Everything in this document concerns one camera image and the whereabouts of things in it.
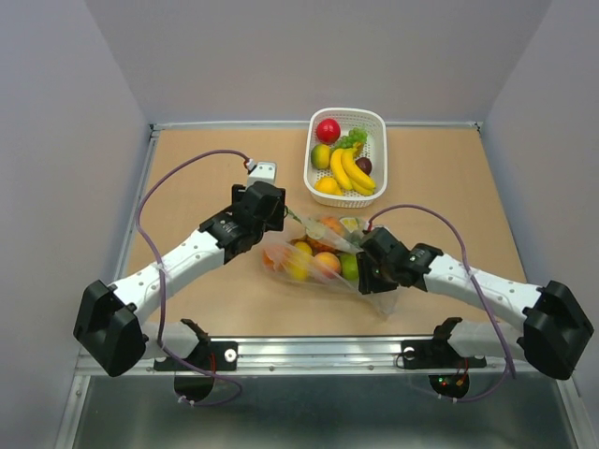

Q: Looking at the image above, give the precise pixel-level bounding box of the green pear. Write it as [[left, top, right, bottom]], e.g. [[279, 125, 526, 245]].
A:
[[339, 253, 359, 282]]

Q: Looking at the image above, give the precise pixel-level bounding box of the orange fruit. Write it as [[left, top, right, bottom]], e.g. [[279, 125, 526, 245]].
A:
[[262, 250, 279, 272]]

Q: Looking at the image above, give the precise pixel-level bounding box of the pink peach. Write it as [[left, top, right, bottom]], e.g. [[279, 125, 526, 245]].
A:
[[314, 252, 342, 278]]

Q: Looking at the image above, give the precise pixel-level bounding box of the transparent printed plastic bag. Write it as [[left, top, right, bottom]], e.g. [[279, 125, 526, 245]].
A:
[[260, 208, 398, 317]]

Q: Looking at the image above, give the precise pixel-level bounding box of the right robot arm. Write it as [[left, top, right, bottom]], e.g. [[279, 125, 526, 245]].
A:
[[357, 227, 594, 380]]

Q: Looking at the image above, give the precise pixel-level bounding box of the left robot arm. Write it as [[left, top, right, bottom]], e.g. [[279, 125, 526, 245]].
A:
[[73, 181, 285, 377]]

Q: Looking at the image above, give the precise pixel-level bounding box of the small pineapple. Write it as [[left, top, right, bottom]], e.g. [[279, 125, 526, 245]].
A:
[[305, 216, 352, 253]]

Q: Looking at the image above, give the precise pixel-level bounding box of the yellow lemon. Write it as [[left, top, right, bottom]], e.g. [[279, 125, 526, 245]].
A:
[[314, 177, 343, 196]]

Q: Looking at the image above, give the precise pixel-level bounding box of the green yellow mango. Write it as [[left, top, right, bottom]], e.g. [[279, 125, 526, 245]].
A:
[[310, 143, 331, 170]]

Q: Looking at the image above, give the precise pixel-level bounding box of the yellow banana bunch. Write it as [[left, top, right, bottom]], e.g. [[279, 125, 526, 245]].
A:
[[330, 148, 376, 196]]

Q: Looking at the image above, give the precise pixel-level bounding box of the dark purple plum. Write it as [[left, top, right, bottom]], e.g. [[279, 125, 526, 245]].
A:
[[355, 157, 373, 175]]

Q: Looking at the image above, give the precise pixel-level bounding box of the red apple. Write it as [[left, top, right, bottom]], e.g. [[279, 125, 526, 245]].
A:
[[315, 118, 341, 145]]

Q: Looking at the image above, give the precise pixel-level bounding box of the white perforated plastic basket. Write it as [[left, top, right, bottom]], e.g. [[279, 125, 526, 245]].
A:
[[303, 107, 388, 209]]

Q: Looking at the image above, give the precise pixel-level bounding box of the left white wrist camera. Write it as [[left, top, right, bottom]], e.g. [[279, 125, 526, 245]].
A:
[[244, 159, 277, 187]]

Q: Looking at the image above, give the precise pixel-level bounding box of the aluminium mounting rail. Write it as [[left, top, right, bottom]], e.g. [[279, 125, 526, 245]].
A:
[[74, 334, 575, 375]]

